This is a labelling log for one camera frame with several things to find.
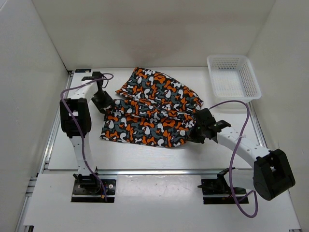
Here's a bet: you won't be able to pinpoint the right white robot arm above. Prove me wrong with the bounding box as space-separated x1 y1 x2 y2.
190 108 295 201

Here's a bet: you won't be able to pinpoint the white plastic mesh basket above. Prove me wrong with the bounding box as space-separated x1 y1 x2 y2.
207 55 262 111

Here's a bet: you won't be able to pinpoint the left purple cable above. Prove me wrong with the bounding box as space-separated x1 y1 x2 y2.
60 73 114 203

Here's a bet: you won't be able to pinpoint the orange camouflage patterned shorts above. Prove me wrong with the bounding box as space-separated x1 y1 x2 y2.
100 67 203 148

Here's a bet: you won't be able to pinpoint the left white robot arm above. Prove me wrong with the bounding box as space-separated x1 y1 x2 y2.
59 72 114 193

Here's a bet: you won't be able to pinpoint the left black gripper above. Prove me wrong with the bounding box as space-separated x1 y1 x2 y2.
90 90 115 115

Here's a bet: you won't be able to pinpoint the aluminium front rail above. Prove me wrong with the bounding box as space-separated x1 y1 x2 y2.
43 169 225 176

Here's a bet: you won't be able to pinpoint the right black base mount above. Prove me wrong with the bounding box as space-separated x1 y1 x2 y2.
198 168 236 205

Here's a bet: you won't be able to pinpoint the small blue label sticker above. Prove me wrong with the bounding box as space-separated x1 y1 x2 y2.
75 69 91 73

